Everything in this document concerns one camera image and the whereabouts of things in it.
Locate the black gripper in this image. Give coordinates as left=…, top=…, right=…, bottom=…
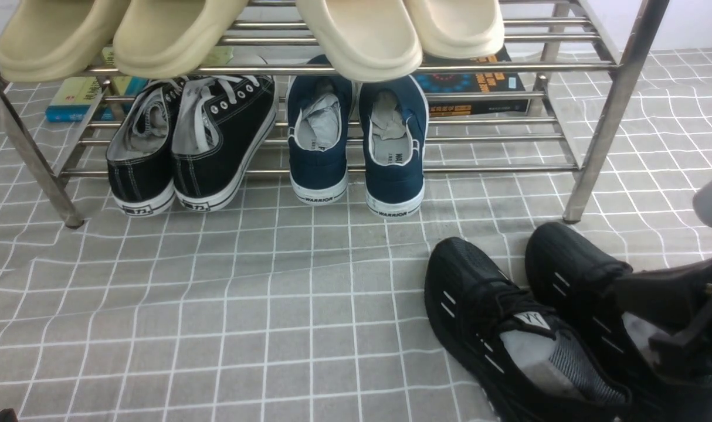
left=612, top=258, right=712, bottom=382

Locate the black knit sneaker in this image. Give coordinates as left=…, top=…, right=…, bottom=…
left=424, top=237, right=632, bottom=421
left=524, top=222, right=712, bottom=421

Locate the silver metal shoe rack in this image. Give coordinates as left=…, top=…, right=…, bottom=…
left=0, top=1, right=668, bottom=229

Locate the black orange book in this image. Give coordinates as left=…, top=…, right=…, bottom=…
left=414, top=46, right=530, bottom=118

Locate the right navy canvas shoe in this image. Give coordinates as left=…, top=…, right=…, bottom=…
left=358, top=76, right=429, bottom=219

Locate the navy canvas shoe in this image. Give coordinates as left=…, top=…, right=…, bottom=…
left=286, top=74, right=355, bottom=206
left=358, top=76, right=429, bottom=219

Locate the right cream foam slipper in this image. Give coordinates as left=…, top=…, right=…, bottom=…
left=404, top=1, right=504, bottom=59

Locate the cream foam slipper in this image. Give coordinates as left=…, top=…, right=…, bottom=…
left=404, top=1, right=504, bottom=59
left=296, top=1, right=423, bottom=83

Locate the grey checkered floor cloth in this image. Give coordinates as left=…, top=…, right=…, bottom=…
left=0, top=50, right=712, bottom=421

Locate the left cream foam slipper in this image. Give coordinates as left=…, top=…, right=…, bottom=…
left=296, top=1, right=423, bottom=83

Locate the left navy canvas shoe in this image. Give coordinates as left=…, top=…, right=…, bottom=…
left=286, top=74, right=355, bottom=206

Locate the right black canvas sneaker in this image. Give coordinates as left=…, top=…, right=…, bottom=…
left=171, top=75, right=279, bottom=213

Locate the black canvas sneaker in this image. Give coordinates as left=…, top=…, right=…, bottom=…
left=105, top=78, right=187, bottom=218
left=171, top=75, right=279, bottom=213

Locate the left black canvas sneaker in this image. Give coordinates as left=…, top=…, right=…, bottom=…
left=105, top=78, right=187, bottom=218

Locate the tan foam slipper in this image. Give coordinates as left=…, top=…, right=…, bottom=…
left=113, top=1, right=248, bottom=79
left=0, top=1, right=130, bottom=83

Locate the blue green book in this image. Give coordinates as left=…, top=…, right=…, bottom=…
left=45, top=76, right=148, bottom=122

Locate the left tan foam slipper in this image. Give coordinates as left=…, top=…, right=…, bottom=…
left=0, top=1, right=130, bottom=83

